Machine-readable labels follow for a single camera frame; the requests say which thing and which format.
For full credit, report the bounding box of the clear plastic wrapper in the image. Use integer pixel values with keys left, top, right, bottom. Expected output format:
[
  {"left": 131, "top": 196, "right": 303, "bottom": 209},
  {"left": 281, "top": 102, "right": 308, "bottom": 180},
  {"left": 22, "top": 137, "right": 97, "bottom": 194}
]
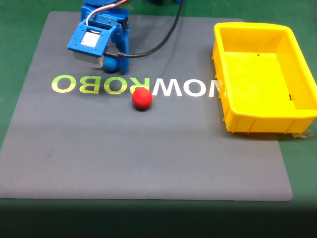
[{"left": 291, "top": 130, "right": 315, "bottom": 139}]

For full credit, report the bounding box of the red ball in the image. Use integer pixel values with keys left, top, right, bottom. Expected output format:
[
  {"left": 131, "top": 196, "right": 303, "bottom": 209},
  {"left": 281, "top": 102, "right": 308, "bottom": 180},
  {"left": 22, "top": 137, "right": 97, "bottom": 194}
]
[{"left": 131, "top": 87, "right": 153, "bottom": 111}]

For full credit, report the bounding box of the yellow plastic bin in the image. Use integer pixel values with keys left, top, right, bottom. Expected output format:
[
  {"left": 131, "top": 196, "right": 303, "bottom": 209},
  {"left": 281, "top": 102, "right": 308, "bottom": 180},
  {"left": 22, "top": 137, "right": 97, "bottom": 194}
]
[{"left": 211, "top": 21, "right": 317, "bottom": 135}]

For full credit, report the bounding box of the black camera cable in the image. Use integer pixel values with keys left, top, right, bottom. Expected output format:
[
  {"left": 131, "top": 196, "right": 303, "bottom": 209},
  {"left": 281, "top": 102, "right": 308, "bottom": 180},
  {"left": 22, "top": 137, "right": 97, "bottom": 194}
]
[{"left": 103, "top": 0, "right": 186, "bottom": 59}]

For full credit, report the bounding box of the grey mat with printed letters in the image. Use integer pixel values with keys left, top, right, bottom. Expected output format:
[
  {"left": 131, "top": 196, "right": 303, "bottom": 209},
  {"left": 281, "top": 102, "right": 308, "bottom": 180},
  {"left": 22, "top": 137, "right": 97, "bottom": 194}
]
[{"left": 0, "top": 11, "right": 294, "bottom": 201}]

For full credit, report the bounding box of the blue ball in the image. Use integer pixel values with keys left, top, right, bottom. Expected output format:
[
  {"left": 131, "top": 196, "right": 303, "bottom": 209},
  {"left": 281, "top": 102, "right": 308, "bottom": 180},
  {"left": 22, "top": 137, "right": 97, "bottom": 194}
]
[{"left": 103, "top": 57, "right": 119, "bottom": 73}]

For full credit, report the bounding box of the white and red servo cable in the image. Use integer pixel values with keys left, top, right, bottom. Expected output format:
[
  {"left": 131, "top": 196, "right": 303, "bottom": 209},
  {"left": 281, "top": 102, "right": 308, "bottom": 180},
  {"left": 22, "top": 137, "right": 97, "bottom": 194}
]
[{"left": 85, "top": 0, "right": 130, "bottom": 26}]

